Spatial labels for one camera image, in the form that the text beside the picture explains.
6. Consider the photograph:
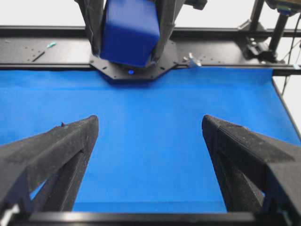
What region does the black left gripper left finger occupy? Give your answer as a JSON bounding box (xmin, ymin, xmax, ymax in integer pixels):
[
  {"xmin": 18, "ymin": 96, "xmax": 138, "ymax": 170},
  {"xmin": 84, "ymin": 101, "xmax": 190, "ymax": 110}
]
[{"xmin": 0, "ymin": 115, "xmax": 99, "ymax": 213}]

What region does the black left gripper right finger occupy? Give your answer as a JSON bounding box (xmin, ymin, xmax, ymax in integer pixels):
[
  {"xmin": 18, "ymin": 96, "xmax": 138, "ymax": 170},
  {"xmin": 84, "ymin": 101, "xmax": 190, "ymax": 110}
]
[{"xmin": 202, "ymin": 115, "xmax": 301, "ymax": 214}]

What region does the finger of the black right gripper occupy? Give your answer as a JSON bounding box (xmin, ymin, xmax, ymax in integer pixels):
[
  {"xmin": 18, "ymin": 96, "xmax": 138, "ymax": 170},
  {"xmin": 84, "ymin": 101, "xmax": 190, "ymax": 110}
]
[
  {"xmin": 151, "ymin": 0, "xmax": 185, "ymax": 62},
  {"xmin": 75, "ymin": 0, "xmax": 104, "ymax": 57}
]

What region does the blue cube block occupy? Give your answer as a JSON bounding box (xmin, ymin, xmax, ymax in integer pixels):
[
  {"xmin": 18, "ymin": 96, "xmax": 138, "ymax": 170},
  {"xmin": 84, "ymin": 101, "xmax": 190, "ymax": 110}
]
[{"xmin": 100, "ymin": 0, "xmax": 160, "ymax": 67}]

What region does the blue table cloth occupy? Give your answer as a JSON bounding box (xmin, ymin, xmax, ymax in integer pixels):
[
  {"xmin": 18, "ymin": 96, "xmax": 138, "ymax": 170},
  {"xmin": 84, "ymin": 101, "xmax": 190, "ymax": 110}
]
[{"xmin": 0, "ymin": 68, "xmax": 301, "ymax": 213}]

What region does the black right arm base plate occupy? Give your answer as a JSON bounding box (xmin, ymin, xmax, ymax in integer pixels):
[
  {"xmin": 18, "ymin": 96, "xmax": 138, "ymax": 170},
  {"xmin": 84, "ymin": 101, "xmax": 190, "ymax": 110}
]
[{"xmin": 89, "ymin": 40, "xmax": 189, "ymax": 82}]

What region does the black aluminium frame rail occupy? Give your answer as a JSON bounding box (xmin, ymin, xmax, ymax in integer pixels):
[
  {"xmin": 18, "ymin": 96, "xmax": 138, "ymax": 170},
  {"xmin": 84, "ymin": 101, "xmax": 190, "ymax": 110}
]
[{"xmin": 0, "ymin": 26, "xmax": 301, "ymax": 80}]

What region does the black camera cable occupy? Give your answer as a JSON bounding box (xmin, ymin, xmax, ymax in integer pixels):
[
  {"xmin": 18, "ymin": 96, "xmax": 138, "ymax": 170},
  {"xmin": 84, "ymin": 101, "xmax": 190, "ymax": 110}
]
[{"xmin": 279, "ymin": 21, "xmax": 301, "ymax": 95}]

